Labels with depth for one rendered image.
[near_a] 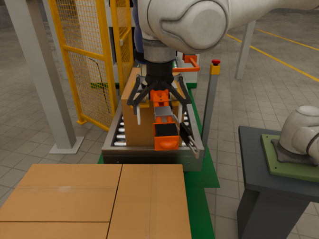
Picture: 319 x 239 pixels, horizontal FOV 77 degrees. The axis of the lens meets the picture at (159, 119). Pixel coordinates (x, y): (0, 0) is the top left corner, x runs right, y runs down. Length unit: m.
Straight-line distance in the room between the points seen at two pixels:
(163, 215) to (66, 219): 0.49
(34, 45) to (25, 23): 0.16
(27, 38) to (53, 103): 0.60
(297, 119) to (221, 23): 0.84
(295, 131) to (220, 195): 1.03
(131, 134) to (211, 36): 1.14
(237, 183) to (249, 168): 0.95
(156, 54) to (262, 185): 0.80
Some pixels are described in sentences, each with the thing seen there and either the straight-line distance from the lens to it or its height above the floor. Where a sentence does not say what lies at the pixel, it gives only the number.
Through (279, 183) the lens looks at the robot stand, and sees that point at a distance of 1.15.
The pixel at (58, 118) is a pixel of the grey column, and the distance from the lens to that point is 2.28.
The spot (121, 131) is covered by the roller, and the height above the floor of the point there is 0.53.
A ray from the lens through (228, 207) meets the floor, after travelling 1.91.
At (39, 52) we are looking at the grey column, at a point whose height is 1.07.
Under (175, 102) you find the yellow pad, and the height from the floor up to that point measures 1.01.
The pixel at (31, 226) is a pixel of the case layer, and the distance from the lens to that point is 1.28.
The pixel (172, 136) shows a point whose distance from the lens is 0.60.
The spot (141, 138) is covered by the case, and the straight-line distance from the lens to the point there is 1.42.
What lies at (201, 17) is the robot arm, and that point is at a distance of 0.34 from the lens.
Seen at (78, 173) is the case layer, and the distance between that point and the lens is 1.41.
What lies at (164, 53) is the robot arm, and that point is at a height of 1.38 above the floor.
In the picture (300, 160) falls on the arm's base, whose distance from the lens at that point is 1.25.
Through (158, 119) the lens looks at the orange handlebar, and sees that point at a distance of 0.71.
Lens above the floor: 1.52
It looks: 33 degrees down
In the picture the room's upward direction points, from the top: straight up
